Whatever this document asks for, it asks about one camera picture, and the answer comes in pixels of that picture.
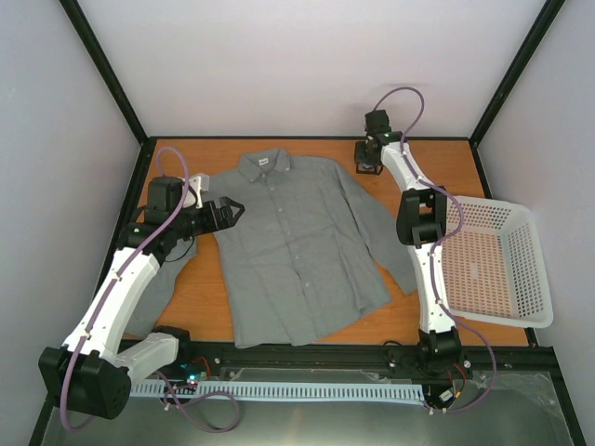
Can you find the metal base plate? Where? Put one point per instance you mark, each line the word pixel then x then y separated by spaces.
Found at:
pixel 513 409

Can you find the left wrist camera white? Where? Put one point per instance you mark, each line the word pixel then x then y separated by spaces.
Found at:
pixel 198 184

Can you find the black brooch box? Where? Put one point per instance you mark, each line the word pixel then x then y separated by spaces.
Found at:
pixel 359 159

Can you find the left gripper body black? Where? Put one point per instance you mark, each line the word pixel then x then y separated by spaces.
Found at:
pixel 210 223

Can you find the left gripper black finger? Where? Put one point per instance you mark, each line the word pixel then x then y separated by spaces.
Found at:
pixel 225 201
pixel 234 214

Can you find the black frame post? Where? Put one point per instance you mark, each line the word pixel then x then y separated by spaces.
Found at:
pixel 90 41
pixel 531 42

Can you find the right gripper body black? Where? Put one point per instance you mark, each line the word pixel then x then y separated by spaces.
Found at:
pixel 371 157

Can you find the grey button-up shirt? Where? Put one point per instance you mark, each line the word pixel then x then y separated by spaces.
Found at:
pixel 306 257

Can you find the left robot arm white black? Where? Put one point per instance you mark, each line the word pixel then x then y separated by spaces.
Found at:
pixel 88 373

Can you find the right black frame post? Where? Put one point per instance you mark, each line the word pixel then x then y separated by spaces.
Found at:
pixel 531 42

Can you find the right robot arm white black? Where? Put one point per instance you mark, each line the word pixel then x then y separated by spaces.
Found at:
pixel 421 227

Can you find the left black frame post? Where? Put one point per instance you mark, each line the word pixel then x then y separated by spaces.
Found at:
pixel 90 41

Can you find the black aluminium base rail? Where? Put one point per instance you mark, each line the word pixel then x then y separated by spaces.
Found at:
pixel 394 362

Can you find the white plastic perforated basket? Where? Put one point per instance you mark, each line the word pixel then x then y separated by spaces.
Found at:
pixel 494 270

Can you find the light blue slotted cable duct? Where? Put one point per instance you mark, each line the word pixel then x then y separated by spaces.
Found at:
pixel 307 392

